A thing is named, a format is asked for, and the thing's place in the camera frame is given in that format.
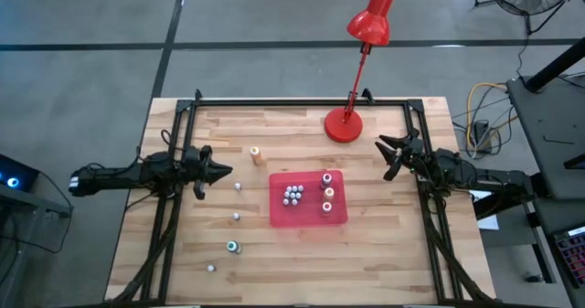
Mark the black left camera cable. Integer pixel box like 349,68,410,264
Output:
157,129,188,163

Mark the red desk lamp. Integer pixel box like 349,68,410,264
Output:
323,0,397,144

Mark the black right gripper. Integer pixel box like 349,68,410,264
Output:
374,126,430,182

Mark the pink translucent plastic bin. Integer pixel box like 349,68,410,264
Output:
268,169,349,228

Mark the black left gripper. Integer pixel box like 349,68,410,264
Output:
181,143,234,202

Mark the black stand leg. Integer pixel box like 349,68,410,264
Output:
473,173,549,221

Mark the grey metal stand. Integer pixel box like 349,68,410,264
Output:
0,182,75,308

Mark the keyboard with colored keys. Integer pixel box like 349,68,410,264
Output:
552,225,585,291

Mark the grey side table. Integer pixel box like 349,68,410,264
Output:
506,75,585,200

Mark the black metal table frame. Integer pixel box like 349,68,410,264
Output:
107,88,495,308

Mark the black computer with blue light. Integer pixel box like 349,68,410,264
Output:
0,153,41,193

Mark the black diagonal pole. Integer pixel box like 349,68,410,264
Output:
525,37,585,93

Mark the yellow cable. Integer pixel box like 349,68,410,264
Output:
465,81,520,152

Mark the white paper sheet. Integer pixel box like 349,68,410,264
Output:
468,188,500,231

